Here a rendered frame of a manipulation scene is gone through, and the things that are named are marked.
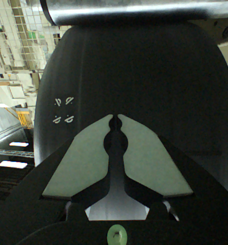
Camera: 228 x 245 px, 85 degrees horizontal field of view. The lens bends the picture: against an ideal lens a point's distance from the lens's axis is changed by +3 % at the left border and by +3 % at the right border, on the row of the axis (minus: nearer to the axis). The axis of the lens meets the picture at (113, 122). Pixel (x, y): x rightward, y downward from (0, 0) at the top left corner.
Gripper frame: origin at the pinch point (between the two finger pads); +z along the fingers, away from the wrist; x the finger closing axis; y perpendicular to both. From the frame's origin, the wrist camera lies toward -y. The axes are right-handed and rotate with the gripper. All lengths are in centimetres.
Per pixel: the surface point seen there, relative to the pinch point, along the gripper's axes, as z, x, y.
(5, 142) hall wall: 808, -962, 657
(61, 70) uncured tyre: 6.3, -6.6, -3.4
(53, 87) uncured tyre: 4.9, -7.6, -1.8
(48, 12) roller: 13.3, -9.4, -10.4
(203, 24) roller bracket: 31.8, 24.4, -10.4
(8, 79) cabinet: 363, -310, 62
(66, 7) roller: 13.0, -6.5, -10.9
